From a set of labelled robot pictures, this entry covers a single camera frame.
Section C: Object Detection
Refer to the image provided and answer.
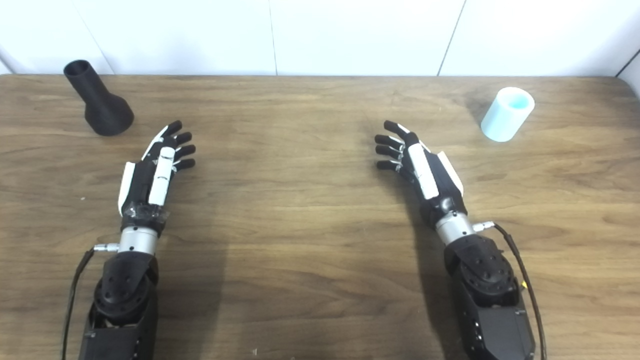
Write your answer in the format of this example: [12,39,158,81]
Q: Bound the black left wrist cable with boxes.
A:
[61,242,121,360]

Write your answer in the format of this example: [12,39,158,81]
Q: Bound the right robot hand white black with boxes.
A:
[374,120,469,230]

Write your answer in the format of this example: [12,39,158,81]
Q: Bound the light blue cylinder cup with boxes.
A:
[480,87,536,143]

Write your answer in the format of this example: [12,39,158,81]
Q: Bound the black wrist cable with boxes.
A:
[61,242,121,360]
[472,221,548,360]

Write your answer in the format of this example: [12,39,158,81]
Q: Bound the black flared nozzle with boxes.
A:
[63,59,135,137]

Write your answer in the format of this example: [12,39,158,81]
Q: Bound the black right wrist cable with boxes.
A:
[472,221,548,360]

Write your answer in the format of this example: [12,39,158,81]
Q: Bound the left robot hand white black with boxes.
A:
[117,120,197,237]

